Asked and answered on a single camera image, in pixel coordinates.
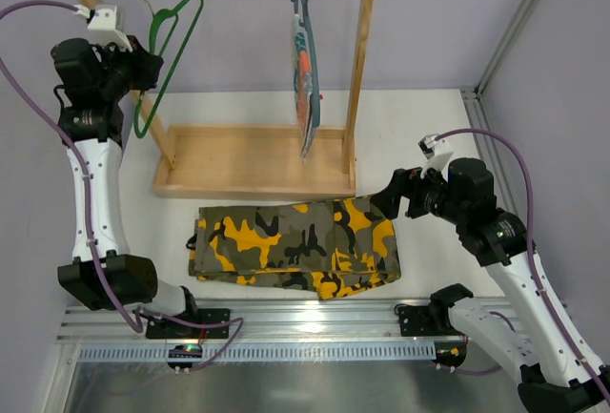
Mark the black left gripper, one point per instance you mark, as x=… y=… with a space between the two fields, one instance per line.
x=144 y=66

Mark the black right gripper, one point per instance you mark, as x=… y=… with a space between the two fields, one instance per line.
x=406 y=195

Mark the camouflage yellow green trousers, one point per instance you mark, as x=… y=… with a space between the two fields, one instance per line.
x=335 y=248

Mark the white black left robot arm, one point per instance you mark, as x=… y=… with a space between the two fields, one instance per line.
x=77 y=64

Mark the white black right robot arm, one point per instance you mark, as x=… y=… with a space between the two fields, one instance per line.
x=554 y=369

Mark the blue-grey clothes hanger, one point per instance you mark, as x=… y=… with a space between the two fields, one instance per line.
x=306 y=81

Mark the colourful printed cloth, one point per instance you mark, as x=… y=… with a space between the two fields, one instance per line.
x=307 y=135

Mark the wooden clothes rack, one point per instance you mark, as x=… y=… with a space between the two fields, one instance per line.
x=256 y=161

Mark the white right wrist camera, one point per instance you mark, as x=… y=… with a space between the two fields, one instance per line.
x=437 y=152

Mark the aluminium corner frame profile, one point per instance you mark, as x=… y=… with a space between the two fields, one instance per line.
x=473 y=99

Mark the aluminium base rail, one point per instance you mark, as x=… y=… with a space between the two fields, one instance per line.
x=264 y=320

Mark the slotted grey cable duct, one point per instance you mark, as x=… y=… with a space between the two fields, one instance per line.
x=260 y=352

